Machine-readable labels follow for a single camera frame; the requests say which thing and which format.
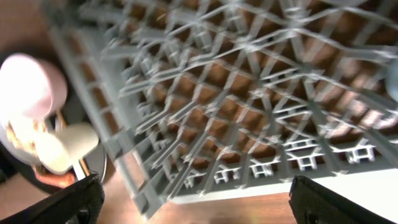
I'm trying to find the grey dishwasher rack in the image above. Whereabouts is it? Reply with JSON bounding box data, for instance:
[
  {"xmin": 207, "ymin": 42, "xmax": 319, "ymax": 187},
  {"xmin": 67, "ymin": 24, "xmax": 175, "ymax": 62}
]
[{"xmin": 40, "ymin": 0, "xmax": 397, "ymax": 220}]

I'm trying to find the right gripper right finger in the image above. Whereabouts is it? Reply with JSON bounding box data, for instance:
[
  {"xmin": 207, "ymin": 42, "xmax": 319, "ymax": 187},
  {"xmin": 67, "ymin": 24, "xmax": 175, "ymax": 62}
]
[{"xmin": 289, "ymin": 175, "xmax": 393, "ymax": 224}]

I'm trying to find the grey plate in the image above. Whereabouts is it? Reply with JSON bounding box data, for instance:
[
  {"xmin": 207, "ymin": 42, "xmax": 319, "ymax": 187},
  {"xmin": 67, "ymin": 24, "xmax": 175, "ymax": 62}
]
[{"xmin": 1, "ymin": 125, "xmax": 41, "ymax": 165}]

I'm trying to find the white cup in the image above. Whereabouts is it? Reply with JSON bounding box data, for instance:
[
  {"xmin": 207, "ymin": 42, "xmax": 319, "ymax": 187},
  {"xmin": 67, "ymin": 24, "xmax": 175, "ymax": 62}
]
[{"xmin": 34, "ymin": 123, "xmax": 100, "ymax": 174}]

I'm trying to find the orange carrot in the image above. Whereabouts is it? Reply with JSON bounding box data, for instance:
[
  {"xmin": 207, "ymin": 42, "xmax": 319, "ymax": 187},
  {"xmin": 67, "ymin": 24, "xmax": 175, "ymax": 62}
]
[{"xmin": 32, "ymin": 166, "xmax": 76, "ymax": 189}]

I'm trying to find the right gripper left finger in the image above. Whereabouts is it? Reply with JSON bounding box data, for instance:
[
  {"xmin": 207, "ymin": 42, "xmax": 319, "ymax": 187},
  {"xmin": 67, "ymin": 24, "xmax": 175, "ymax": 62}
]
[{"xmin": 1, "ymin": 174, "xmax": 104, "ymax": 224}]

